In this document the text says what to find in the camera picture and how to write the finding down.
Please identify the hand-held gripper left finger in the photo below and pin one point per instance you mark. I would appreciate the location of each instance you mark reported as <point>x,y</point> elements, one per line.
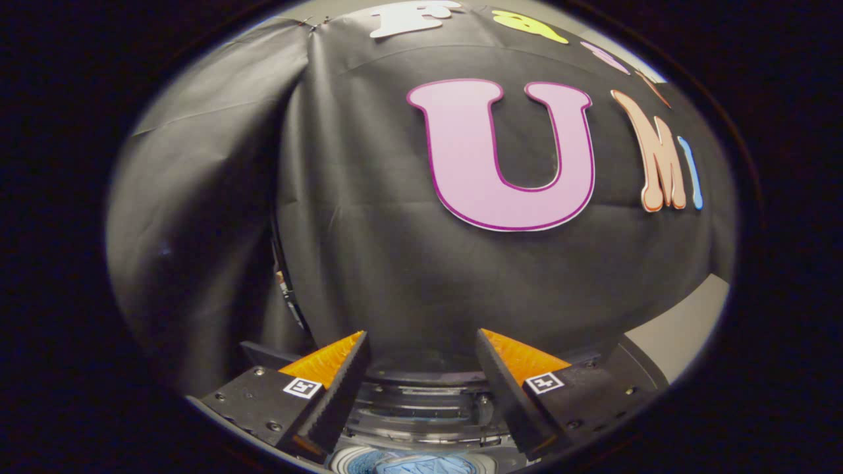
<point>339,395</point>

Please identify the beige cabinet with dark frame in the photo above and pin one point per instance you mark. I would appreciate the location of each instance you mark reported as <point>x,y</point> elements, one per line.
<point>685,329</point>

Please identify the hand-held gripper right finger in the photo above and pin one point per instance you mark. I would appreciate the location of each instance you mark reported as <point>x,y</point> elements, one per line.
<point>506,388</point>

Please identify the grey washing machine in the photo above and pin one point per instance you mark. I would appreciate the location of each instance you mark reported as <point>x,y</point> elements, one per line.
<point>421,415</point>

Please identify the black backdrop cloth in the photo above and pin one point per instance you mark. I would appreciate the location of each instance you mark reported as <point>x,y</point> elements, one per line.
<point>369,197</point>

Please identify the light blue button shirt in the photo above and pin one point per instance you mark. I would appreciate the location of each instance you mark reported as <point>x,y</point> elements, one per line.
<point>428,466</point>

